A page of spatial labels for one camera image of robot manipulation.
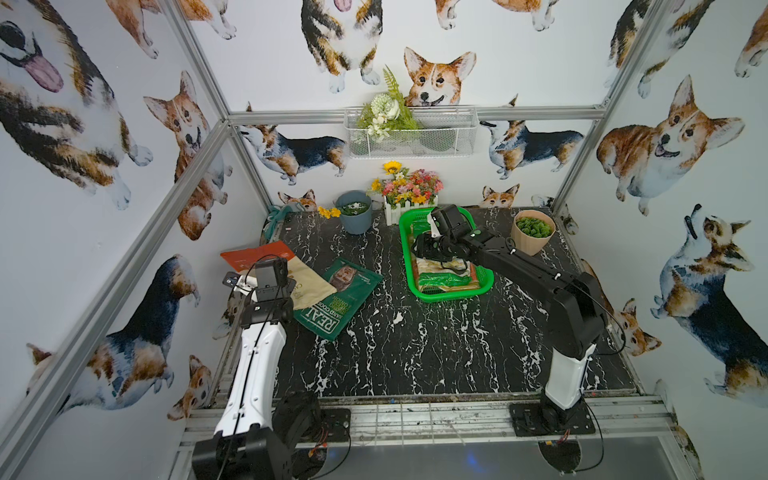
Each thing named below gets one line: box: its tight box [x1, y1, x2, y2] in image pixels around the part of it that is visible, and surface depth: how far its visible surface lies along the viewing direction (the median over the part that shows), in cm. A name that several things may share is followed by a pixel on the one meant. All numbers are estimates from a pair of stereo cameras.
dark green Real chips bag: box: [293, 258, 384, 340], surface depth 97 cm
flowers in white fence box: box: [369, 161, 444, 226], surface depth 111 cm
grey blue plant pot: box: [335, 190, 372, 235], surface depth 115 cm
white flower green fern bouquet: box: [356, 64, 419, 143], surface depth 82 cm
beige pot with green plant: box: [512, 209, 557, 257], surface depth 103 cm
